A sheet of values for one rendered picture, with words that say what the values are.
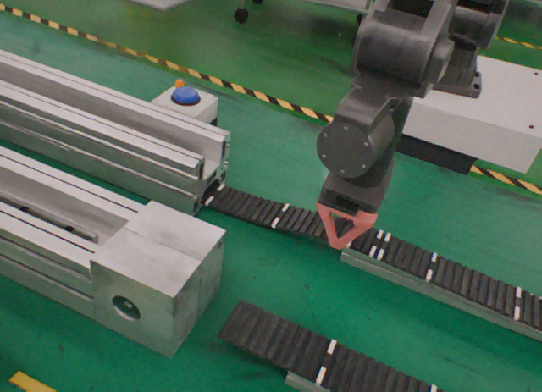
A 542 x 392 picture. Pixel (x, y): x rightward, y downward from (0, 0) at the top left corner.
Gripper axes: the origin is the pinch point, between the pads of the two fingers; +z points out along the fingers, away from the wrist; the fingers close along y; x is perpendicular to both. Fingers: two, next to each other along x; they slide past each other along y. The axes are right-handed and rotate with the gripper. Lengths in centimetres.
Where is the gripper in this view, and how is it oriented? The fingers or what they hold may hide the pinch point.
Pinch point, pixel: (342, 229)
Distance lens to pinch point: 63.1
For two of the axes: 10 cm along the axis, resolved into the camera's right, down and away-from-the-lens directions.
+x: 9.1, 3.4, -2.3
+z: -1.4, 7.8, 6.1
